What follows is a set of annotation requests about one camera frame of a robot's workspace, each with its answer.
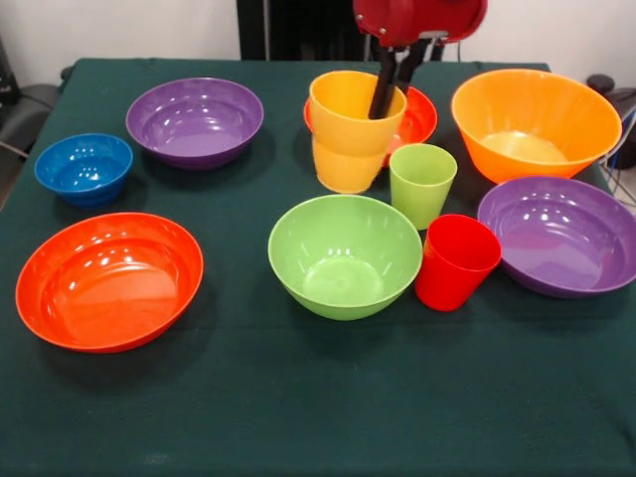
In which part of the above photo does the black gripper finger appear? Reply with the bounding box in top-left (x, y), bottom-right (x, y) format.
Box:
top-left (368, 47), bottom-right (398, 121)
top-left (390, 38), bottom-right (432, 98)

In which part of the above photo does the green plastic bowl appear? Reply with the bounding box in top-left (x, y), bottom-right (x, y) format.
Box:
top-left (267, 194), bottom-right (424, 322)

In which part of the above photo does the orange-red plastic bowl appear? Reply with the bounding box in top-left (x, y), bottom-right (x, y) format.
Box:
top-left (302, 86), bottom-right (439, 168)
top-left (15, 212), bottom-right (205, 355)

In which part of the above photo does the black chair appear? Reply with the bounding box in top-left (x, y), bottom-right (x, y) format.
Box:
top-left (0, 81), bottom-right (64, 150)
top-left (585, 73), bottom-right (636, 118)

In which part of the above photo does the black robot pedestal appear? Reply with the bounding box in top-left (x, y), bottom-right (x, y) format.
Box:
top-left (236, 0), bottom-right (394, 63)

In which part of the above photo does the small blue plastic bowl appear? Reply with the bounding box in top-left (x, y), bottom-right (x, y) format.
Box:
top-left (33, 132), bottom-right (134, 209)

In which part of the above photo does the green plastic cup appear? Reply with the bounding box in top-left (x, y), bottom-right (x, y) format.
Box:
top-left (389, 142), bottom-right (459, 232)

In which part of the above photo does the dark green tablecloth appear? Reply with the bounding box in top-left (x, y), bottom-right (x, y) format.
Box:
top-left (0, 58), bottom-right (636, 477)

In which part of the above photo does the yellow plastic cup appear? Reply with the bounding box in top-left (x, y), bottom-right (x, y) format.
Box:
top-left (308, 70), bottom-right (408, 195)

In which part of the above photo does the large orange plastic bowl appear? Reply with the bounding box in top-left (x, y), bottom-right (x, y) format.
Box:
top-left (450, 68), bottom-right (623, 185)

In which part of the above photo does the red plastic cup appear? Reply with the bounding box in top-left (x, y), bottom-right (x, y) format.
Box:
top-left (414, 214), bottom-right (503, 313)

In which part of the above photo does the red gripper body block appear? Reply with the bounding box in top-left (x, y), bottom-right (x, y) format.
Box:
top-left (352, 0), bottom-right (489, 49)

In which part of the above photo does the purple plastic bowl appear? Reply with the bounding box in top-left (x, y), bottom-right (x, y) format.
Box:
top-left (477, 175), bottom-right (636, 300)
top-left (124, 77), bottom-right (264, 173)

